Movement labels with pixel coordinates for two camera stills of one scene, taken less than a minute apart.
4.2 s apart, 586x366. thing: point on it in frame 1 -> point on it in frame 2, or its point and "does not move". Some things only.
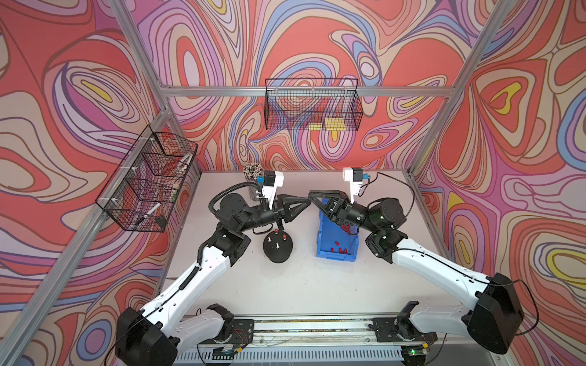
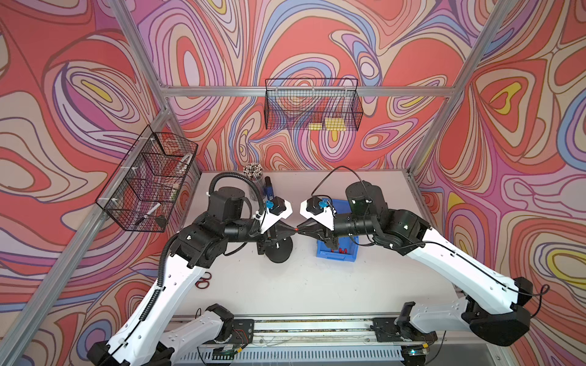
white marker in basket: [150, 212] does not move
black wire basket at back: [316, 104] does not move
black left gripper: [280, 212] -> [268, 235]
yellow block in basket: [335, 123] does not move
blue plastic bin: [336, 240] does not move
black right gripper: [338, 207] -> [320, 232]
